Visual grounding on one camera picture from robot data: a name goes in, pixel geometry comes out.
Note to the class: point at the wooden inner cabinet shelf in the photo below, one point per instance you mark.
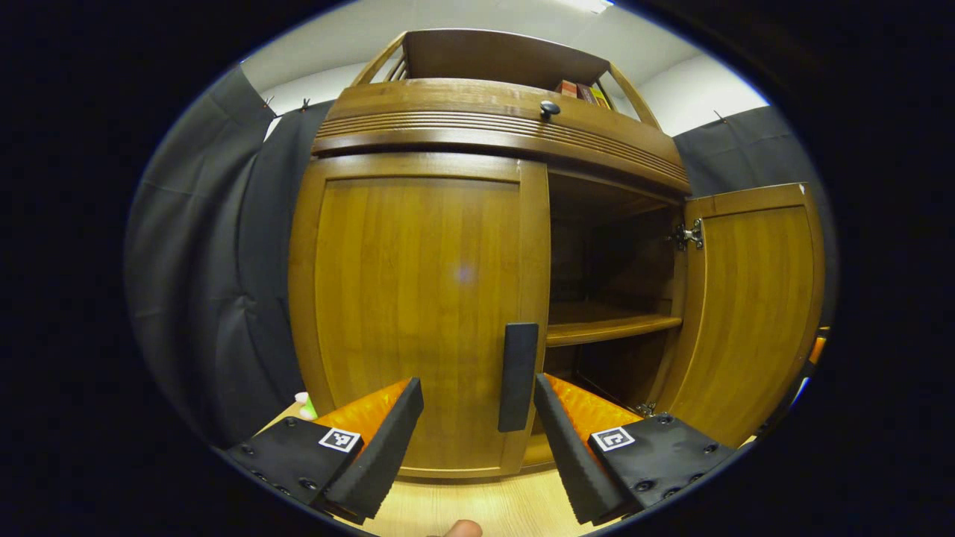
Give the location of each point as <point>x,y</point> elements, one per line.
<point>612,328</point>

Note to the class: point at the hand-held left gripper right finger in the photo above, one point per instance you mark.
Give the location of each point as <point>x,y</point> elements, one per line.
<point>571,455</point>

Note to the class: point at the green and pink plush toy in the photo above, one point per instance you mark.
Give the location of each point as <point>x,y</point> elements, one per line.
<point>307,406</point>

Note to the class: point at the dark red book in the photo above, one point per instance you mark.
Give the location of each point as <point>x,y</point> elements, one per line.
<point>586,93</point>

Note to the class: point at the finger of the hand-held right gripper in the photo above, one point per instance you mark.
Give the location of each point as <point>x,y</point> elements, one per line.
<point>819,347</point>

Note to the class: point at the black round drawer knob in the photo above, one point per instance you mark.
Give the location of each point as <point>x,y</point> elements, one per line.
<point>550,109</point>

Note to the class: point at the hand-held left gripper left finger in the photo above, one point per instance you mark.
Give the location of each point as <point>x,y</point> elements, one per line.
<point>388,447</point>

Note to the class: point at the black backdrop cloth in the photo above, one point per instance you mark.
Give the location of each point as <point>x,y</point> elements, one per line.
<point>201,261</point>

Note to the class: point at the wooden cabinet door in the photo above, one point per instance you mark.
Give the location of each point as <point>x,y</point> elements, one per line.
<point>410,298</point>
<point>746,313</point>

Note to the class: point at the metal door hinge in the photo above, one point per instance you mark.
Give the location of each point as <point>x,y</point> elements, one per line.
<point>688,236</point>
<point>645,409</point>

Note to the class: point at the wooden cabinet drawer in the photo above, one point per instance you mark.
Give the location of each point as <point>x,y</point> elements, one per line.
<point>448,104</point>

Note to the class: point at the long ceiling light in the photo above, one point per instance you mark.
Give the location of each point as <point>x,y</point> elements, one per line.
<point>589,4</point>

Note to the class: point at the wooden double-door shoe cabinet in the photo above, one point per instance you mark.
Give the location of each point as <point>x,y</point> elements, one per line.
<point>492,56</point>

